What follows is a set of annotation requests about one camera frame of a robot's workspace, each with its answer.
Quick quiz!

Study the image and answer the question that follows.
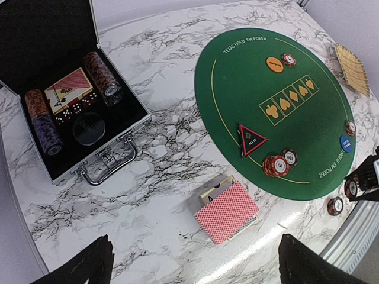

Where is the front aluminium rail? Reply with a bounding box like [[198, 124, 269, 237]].
[[320, 201, 378, 274]]

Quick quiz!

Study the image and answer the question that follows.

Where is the red dice row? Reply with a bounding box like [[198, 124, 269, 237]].
[[54, 92, 99, 126]]

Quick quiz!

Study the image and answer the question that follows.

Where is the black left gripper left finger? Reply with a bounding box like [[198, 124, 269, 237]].
[[35, 235, 115, 283]]

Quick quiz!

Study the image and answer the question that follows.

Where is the blue small blind button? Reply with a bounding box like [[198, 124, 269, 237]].
[[339, 135, 355, 153]]

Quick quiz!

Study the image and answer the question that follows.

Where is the red chip top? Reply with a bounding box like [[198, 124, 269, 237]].
[[281, 53, 297, 67]]

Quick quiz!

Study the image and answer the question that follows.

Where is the orange chip row in case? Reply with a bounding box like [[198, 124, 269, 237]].
[[24, 89, 49, 120]]

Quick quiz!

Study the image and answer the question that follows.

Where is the round green poker mat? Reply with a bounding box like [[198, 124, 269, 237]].
[[194, 28, 356, 201]]

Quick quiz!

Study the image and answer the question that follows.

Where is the boxed card deck in case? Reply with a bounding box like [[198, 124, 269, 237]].
[[44, 67, 94, 114]]

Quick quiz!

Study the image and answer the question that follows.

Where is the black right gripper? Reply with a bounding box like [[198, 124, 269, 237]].
[[345, 147, 379, 202]]

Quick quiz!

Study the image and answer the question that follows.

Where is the triangular all in button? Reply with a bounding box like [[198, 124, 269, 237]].
[[237, 124, 268, 159]]

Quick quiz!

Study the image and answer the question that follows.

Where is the red chip stack front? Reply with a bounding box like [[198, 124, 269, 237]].
[[344, 177, 359, 199]]

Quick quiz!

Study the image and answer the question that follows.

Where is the dark hundred chip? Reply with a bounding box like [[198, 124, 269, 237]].
[[281, 148, 298, 169]]

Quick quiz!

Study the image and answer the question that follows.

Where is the woven bamboo tray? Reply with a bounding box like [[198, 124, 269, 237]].
[[335, 43, 370, 98]]

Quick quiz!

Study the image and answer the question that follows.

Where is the purple chip row in case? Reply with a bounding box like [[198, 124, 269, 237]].
[[33, 114, 63, 156]]

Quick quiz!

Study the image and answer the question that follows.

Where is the red chip stack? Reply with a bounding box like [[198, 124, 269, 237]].
[[345, 120, 356, 137], [344, 177, 359, 199], [262, 155, 290, 178]]

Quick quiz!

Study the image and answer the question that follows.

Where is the right aluminium frame post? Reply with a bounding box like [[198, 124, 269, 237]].
[[297, 0, 310, 7]]

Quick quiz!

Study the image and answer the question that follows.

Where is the orange big blind button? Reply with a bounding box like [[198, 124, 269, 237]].
[[266, 57, 284, 73]]

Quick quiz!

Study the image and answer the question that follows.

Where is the aluminium poker case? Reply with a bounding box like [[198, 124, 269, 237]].
[[1, 1, 152, 186]]

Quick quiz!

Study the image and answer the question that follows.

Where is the dark chip row in case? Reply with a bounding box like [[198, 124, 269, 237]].
[[83, 51, 123, 107]]

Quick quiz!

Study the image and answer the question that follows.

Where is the red backed card deck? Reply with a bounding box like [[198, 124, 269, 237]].
[[194, 180, 260, 245]]

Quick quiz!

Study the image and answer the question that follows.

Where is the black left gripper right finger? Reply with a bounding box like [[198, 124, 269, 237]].
[[278, 234, 364, 284]]

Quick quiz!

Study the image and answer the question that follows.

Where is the clear dealer button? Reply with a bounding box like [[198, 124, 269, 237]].
[[72, 112, 105, 146]]

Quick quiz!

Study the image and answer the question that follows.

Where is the dark chip stack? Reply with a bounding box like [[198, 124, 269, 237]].
[[327, 197, 343, 216]]

